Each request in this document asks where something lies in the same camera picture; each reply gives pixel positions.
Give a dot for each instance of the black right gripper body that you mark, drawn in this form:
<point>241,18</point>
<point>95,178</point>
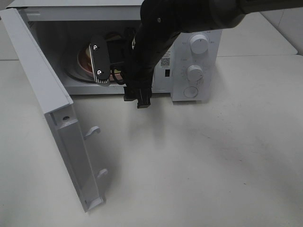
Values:
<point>143,50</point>

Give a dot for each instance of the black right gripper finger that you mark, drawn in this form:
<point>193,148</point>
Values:
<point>129,94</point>
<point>143,97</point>

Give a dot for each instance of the round microwave door button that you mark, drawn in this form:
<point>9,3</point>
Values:
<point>190,92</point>

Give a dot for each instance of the white microwave knob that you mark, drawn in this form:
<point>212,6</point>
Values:
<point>199,43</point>
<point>194,73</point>

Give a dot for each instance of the pink round plate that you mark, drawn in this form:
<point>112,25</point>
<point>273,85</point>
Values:
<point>80,63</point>

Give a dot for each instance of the white microwave door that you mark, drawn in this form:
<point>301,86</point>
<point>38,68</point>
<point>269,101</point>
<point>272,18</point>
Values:
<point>57,107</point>

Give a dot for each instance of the white bread sandwich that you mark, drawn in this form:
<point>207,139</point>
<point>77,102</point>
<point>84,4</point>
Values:
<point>85,59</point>

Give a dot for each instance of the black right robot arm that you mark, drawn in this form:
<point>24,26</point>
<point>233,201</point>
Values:
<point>161,23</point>

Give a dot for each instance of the white warning label sticker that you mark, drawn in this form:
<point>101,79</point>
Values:
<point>165,60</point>

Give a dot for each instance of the white microwave oven body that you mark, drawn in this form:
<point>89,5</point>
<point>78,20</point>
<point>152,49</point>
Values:
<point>62,27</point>

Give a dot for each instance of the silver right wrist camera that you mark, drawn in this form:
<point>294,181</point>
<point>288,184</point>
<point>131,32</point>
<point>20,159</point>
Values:
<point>107,59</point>

